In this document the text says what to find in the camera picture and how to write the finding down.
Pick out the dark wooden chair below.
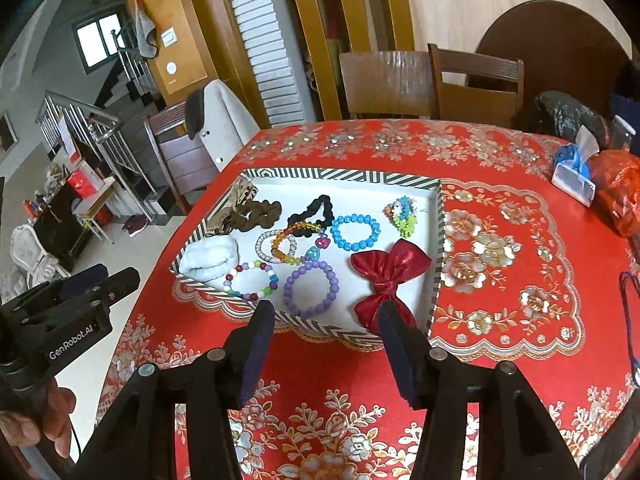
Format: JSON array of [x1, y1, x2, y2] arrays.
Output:
[[142, 102, 221, 216]]

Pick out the blue cord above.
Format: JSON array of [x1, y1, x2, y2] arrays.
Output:
[[619, 271, 640, 388]]

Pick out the blue and pink bead charm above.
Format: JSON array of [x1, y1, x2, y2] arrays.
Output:
[[305, 237, 331, 263]]

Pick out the grey hanging cloth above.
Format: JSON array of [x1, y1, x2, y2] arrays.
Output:
[[131, 2, 161, 61]]

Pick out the black plastic bag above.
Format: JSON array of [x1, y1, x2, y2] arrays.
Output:
[[535, 90, 613, 148]]

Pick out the framed wall picture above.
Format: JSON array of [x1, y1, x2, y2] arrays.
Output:
[[0, 112, 16, 151]]

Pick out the red satin bow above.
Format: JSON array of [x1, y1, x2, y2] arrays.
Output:
[[350, 240, 433, 333]]

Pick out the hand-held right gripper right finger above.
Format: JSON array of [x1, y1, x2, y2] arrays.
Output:
[[376, 304, 583, 480]]

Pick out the purple bead bracelet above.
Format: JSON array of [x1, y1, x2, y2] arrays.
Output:
[[282, 260, 341, 318]]

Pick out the red box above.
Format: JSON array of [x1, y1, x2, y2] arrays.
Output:
[[65, 167, 101, 196]]

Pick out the dark low cabinet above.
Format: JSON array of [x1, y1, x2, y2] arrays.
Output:
[[32, 180, 101, 271]]

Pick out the red floral tablecloth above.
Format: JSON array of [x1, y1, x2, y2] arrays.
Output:
[[95, 119, 640, 480]]

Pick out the small side table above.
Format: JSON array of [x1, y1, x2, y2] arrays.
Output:
[[77, 177, 131, 246]]

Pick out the solid-back wooden chair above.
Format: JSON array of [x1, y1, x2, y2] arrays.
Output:
[[339, 50, 441, 121]]

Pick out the white coat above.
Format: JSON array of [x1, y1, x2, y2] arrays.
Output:
[[185, 79, 261, 173]]

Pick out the multicolour bead bracelet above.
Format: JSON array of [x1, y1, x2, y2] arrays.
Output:
[[223, 260, 279, 302]]

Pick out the red plastic bag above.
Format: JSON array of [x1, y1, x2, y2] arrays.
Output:
[[590, 149, 640, 238]]

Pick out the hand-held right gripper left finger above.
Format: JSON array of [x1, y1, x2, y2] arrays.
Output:
[[75, 300, 277, 480]]

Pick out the blue tissue pack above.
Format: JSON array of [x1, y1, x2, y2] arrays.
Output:
[[552, 127, 601, 207]]

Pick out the round brown table top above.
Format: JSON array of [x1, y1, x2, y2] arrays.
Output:
[[475, 0, 636, 136]]

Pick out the orange bead bracelet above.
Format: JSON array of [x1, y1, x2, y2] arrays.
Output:
[[270, 220, 321, 266]]

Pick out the metal stair railing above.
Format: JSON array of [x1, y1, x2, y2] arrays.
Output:
[[37, 90, 161, 221]]

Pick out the striped white tray box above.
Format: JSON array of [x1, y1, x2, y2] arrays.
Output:
[[169, 167, 446, 338]]

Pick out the slatted-back wooden chair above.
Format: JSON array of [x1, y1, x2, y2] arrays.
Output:
[[427, 43, 526, 128]]

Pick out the dark flat object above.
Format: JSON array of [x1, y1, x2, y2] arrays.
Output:
[[580, 405, 640, 480]]

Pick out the person's left hand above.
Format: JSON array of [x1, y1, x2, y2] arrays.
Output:
[[0, 377, 77, 461]]

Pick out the white ornate chair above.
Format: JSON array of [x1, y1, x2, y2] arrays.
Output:
[[10, 222, 71, 291]]

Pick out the white fluffy scrunchie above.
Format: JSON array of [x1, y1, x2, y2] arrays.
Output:
[[179, 237, 240, 283]]

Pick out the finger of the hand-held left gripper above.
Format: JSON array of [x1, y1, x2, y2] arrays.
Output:
[[51, 262, 110, 298], [94, 266, 142, 309]]

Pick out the clear bead bracelet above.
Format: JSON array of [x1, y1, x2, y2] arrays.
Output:
[[255, 229, 298, 264]]

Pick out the black scrunchie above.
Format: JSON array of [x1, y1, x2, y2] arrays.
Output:
[[287, 194, 336, 238]]

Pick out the window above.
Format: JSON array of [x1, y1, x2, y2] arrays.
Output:
[[70, 7, 126, 73]]

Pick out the beige patterned scrunchie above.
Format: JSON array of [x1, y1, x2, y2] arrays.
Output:
[[207, 180, 260, 236]]

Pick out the dark shoes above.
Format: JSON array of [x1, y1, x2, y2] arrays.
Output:
[[122, 214, 151, 236]]

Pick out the blue bead bracelet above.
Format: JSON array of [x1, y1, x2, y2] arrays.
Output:
[[330, 213, 381, 252]]

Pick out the white louvered panel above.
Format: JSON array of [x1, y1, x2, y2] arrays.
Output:
[[217, 0, 306, 128]]

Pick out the brown scrunchie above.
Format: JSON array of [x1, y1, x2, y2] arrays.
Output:
[[229, 199, 283, 233]]

